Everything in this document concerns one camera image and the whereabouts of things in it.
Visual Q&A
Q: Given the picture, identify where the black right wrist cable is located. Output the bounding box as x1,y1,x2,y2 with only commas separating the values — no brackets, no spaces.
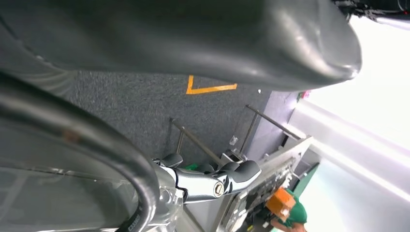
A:
0,72,161,232

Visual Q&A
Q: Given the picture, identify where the white workbench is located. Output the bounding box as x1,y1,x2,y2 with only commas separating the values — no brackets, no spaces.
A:
169,104,314,232

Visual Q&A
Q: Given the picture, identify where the stamped silver metal panel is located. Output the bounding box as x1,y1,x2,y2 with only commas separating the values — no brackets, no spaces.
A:
221,137,313,232

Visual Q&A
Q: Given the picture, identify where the orange box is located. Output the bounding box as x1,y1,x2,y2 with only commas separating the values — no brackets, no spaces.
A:
265,187,297,221

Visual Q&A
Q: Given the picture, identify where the white side table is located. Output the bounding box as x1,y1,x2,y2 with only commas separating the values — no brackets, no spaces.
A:
247,91,410,205

